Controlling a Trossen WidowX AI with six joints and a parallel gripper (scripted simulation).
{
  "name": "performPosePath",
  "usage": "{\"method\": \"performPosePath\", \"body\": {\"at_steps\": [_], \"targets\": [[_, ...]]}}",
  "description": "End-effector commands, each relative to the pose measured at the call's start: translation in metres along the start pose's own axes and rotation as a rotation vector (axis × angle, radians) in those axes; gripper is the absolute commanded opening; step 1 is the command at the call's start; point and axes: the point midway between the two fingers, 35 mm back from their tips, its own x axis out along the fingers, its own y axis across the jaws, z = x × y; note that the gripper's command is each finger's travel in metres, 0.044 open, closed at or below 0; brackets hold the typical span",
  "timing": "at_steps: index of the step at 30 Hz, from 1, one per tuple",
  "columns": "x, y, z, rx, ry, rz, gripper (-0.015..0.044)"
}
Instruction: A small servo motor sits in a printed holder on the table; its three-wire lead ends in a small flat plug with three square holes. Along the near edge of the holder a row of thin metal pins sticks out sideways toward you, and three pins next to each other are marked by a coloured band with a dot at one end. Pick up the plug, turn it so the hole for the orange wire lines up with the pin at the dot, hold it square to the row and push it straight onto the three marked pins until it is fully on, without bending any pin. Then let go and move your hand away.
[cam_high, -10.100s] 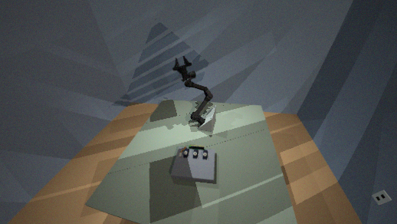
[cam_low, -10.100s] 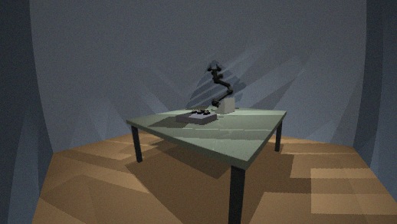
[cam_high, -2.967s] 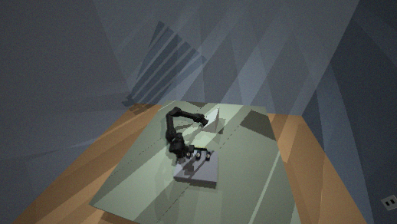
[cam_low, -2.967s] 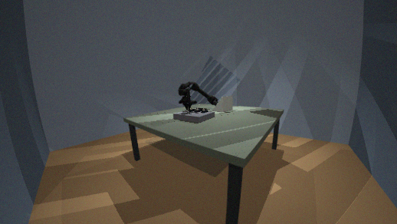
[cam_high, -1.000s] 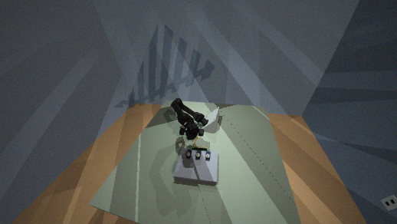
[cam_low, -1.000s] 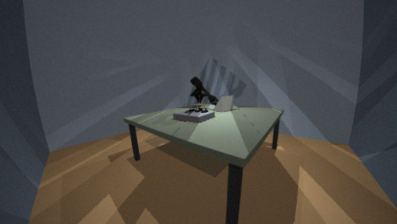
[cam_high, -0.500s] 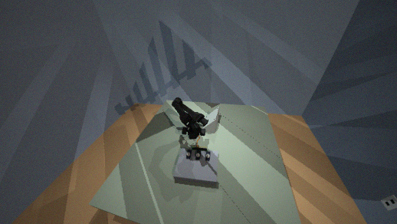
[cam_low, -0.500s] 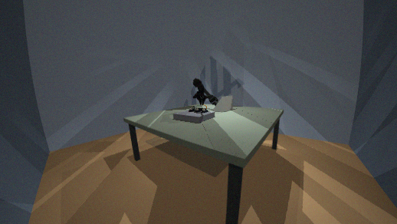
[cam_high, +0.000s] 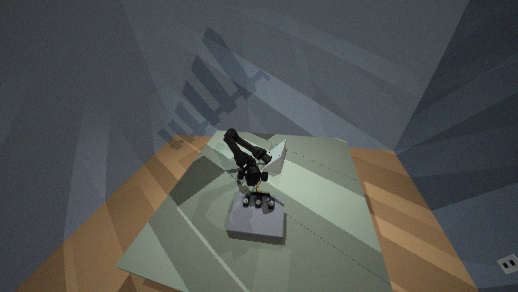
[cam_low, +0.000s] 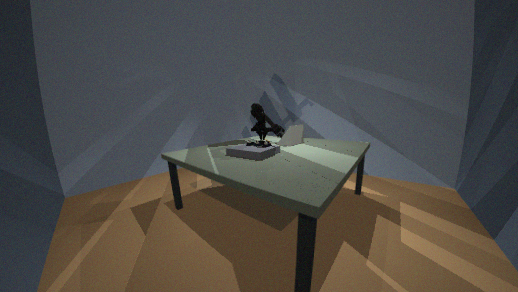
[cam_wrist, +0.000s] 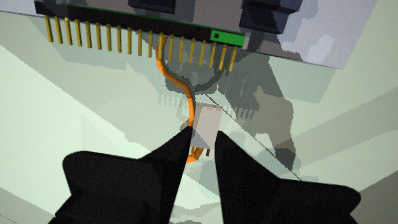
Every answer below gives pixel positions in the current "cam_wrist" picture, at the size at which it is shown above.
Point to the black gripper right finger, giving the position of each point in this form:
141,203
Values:
251,194

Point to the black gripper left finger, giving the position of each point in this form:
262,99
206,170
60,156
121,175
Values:
154,178

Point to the black pin header strip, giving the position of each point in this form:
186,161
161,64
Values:
145,23

